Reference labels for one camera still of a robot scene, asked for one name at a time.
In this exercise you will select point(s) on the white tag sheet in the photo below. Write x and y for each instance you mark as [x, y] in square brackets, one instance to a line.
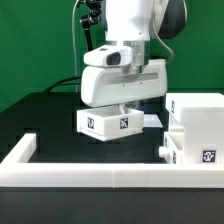
[152, 121]

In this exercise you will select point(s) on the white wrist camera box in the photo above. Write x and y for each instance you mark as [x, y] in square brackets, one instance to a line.
[109, 56]

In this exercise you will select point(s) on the white front drawer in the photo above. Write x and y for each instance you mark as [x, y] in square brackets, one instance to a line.
[172, 148]

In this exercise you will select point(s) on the white U-shaped boundary fence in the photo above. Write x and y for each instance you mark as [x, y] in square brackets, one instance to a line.
[17, 171]

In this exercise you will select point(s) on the white drawer cabinet box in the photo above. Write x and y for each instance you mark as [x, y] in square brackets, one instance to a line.
[200, 118]

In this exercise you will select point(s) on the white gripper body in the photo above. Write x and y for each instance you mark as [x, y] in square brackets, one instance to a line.
[108, 86]

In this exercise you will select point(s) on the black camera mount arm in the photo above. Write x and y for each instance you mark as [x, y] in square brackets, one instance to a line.
[97, 13]

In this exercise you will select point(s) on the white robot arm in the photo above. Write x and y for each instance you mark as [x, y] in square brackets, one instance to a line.
[134, 23]

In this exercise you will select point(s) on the white drawer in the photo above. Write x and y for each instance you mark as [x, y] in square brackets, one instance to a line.
[172, 148]
[107, 123]

